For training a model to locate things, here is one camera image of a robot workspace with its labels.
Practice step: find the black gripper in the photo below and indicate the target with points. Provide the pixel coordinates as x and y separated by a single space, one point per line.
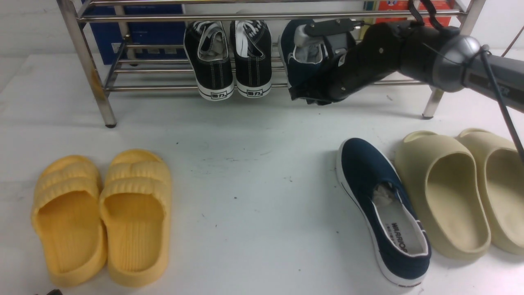
371 60

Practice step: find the navy slip-on shoe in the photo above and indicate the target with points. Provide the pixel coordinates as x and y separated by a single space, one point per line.
400 242
304 62

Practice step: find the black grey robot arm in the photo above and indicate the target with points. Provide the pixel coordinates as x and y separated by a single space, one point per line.
443 59

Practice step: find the stainless steel shoe rack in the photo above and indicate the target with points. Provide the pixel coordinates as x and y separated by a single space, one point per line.
76 20

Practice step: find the right black canvas sneaker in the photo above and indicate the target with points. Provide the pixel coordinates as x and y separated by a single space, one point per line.
252 48

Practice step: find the black canvas sneaker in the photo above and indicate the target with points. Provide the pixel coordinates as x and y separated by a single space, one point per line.
206 48
252 48

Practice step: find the red cardboard box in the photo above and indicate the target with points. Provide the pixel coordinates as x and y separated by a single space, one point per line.
403 5

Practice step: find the left black canvas sneaker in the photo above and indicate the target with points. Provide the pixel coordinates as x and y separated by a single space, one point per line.
206 48

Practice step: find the left beige foam slide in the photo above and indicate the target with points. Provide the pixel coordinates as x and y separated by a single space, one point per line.
440 177

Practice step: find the beige foam slide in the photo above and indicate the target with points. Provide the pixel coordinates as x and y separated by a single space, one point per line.
440 177
500 178

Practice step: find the blue cardboard box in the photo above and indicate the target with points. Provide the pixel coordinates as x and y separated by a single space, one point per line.
108 36

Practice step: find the right beige foam slide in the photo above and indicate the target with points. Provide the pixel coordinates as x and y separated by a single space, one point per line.
500 178

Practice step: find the right yellow rubber slipper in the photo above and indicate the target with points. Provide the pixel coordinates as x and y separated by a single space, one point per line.
136 208

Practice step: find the yellow rubber slipper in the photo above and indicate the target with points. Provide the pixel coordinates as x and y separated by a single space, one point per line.
136 208
65 216

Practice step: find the left yellow rubber slipper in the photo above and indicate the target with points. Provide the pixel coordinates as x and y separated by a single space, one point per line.
65 216

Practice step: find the dark object at bottom edge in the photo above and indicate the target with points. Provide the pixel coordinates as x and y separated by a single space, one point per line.
55 292

